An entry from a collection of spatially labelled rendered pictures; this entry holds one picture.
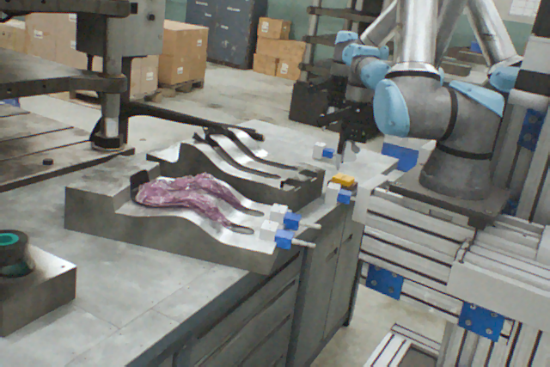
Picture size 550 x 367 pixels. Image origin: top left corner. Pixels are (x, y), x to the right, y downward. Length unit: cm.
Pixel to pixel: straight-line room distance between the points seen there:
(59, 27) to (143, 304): 486
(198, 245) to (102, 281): 22
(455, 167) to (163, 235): 66
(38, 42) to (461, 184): 522
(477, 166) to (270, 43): 738
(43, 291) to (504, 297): 85
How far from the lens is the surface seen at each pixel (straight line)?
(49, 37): 593
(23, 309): 106
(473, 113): 120
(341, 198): 166
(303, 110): 581
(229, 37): 869
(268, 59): 848
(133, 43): 215
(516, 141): 144
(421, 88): 116
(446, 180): 122
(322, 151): 207
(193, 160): 162
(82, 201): 134
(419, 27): 121
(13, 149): 197
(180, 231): 126
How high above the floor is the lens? 143
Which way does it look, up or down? 18 degrees down
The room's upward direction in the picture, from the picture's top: 8 degrees clockwise
